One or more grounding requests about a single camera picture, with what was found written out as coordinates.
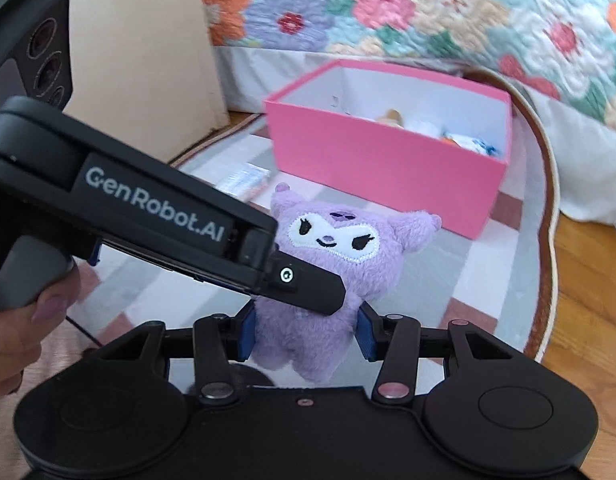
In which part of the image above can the purple plush toy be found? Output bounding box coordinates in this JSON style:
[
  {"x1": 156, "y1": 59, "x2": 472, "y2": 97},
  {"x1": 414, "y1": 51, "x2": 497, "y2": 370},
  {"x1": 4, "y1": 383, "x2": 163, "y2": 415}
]
[{"x1": 250, "y1": 182, "x2": 444, "y2": 384}]

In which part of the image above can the blue white wet wipes pack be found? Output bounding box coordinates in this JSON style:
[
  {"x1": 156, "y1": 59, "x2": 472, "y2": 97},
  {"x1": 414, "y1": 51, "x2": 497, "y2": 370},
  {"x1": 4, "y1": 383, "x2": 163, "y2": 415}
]
[{"x1": 442, "y1": 131, "x2": 499, "y2": 158}]

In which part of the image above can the white tissue pack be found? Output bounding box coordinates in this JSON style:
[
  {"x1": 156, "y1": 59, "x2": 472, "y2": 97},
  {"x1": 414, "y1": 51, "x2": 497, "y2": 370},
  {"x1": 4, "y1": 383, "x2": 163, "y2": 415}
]
[{"x1": 216, "y1": 162, "x2": 270, "y2": 202}]

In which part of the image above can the clear box of floss picks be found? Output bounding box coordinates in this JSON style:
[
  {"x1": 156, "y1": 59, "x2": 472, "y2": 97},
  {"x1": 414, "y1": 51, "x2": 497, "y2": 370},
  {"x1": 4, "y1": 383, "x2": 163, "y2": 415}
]
[{"x1": 404, "y1": 119, "x2": 442, "y2": 139}]

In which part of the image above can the beige foundation bottle gold cap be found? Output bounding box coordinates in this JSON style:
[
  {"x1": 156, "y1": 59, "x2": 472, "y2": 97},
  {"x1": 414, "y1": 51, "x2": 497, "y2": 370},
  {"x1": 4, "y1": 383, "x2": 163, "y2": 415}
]
[{"x1": 376, "y1": 108, "x2": 404, "y2": 128}]

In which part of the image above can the person's left hand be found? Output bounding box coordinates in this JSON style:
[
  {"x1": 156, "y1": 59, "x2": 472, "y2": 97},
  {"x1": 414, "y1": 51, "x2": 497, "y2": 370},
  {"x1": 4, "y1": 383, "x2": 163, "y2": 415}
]
[{"x1": 0, "y1": 266, "x2": 81, "y2": 399}]

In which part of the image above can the beige cabinet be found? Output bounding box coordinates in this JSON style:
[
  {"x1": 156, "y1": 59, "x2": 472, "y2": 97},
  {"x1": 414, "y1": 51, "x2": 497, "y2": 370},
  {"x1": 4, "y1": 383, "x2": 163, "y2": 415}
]
[{"x1": 65, "y1": 0, "x2": 229, "y2": 162}]

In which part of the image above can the pink cardboard box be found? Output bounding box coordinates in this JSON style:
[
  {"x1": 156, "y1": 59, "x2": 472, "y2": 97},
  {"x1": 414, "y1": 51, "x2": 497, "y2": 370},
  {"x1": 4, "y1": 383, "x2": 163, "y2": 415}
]
[{"x1": 265, "y1": 60, "x2": 512, "y2": 240}]

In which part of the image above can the floral quilt bedspread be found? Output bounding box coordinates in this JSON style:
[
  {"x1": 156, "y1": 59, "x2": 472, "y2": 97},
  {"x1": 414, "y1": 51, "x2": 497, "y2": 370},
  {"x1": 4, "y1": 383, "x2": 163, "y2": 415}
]
[{"x1": 202, "y1": 0, "x2": 616, "y2": 130}]

